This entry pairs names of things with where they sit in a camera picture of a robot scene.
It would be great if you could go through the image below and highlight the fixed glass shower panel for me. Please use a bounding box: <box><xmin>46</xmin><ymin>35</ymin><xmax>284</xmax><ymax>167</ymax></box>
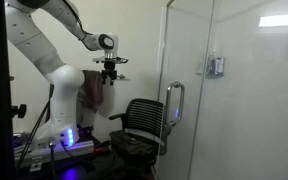
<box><xmin>187</xmin><ymin>0</ymin><xmax>288</xmax><ymax>180</ymax></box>

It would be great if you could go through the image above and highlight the black slatted office chair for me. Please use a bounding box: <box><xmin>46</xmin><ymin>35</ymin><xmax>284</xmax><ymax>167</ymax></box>
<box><xmin>108</xmin><ymin>98</ymin><xmax>165</xmax><ymax>174</ymax></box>

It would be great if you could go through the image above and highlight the black cable with metal plug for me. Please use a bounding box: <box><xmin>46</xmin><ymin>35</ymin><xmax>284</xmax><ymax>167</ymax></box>
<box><xmin>48</xmin><ymin>137</ymin><xmax>58</xmax><ymax>180</ymax></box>

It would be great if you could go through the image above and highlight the white cabinet door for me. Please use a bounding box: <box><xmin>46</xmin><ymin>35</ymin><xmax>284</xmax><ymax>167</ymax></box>
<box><xmin>156</xmin><ymin>0</ymin><xmax>216</xmax><ymax>180</ymax></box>

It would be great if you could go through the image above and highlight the dark cloth on chair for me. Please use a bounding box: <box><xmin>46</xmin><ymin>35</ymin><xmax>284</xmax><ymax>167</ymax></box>
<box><xmin>109</xmin><ymin>129</ymin><xmax>157</xmax><ymax>162</ymax></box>

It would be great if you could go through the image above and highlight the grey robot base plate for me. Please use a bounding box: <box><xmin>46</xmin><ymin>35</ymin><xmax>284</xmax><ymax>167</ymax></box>
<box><xmin>13</xmin><ymin>139</ymin><xmax>95</xmax><ymax>169</ymax></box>

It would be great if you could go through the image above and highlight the brown hanging towel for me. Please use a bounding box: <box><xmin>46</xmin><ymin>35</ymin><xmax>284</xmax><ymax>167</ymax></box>
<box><xmin>76</xmin><ymin>69</ymin><xmax>105</xmax><ymax>113</ymax></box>

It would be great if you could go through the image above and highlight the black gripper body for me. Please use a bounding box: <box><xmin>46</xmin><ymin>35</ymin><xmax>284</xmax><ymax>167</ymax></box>
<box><xmin>101</xmin><ymin>61</ymin><xmax>119</xmax><ymax>80</ymax></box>

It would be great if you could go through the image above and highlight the brushed metal door handle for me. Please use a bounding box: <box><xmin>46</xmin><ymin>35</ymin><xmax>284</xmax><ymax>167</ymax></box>
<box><xmin>165</xmin><ymin>81</ymin><xmax>186</xmax><ymax>128</ymax></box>

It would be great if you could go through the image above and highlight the wrist camera mount plate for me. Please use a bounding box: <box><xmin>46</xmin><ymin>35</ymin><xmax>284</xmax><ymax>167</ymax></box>
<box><xmin>91</xmin><ymin>55</ymin><xmax>130</xmax><ymax>65</ymax></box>

